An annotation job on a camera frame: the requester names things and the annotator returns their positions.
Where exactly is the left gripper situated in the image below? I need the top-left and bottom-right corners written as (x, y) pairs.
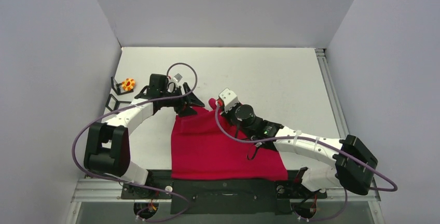
top-left (160, 83), bottom-right (204, 117)

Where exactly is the red t-shirt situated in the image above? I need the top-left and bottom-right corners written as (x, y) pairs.
top-left (171, 98), bottom-right (288, 181)

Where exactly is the orange yellow pompom brooch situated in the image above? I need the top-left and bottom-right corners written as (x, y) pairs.
top-left (121, 78), bottom-right (136, 92)

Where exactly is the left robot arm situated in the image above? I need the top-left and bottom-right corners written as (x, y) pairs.
top-left (84, 74), bottom-right (205, 198)

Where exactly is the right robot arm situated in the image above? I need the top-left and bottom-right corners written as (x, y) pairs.
top-left (219, 103), bottom-right (378, 197)

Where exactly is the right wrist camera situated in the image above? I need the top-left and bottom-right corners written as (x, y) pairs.
top-left (218, 88), bottom-right (239, 113)

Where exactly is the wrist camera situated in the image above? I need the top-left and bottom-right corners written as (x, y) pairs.
top-left (171, 73), bottom-right (183, 85)
top-left (218, 88), bottom-right (239, 113)

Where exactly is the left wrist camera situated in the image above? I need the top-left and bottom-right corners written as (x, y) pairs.
top-left (171, 73), bottom-right (183, 85)

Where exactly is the black frame stand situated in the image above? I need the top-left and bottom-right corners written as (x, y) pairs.
top-left (111, 76), bottom-right (134, 95)
top-left (105, 94), bottom-right (131, 111)

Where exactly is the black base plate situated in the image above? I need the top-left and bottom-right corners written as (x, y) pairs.
top-left (120, 170), bottom-right (327, 215)

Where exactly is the aluminium side rail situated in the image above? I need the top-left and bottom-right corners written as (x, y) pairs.
top-left (315, 49), bottom-right (349, 137)

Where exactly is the aluminium front rail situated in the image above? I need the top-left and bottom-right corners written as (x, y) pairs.
top-left (66, 178), bottom-right (385, 223)

